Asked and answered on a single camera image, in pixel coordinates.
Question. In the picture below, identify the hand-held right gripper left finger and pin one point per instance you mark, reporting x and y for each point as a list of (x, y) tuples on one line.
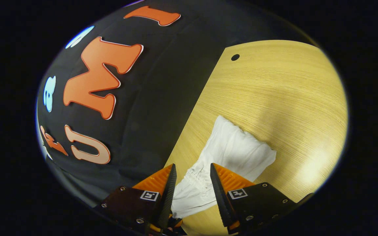
[(168, 196)]

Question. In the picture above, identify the black backdrop cloth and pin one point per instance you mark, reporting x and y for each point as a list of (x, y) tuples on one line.
[(162, 82)]

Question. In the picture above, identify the white jeans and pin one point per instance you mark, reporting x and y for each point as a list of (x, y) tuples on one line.
[(235, 150)]

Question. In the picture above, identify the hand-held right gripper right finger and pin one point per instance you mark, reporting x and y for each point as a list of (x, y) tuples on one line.
[(221, 200)]

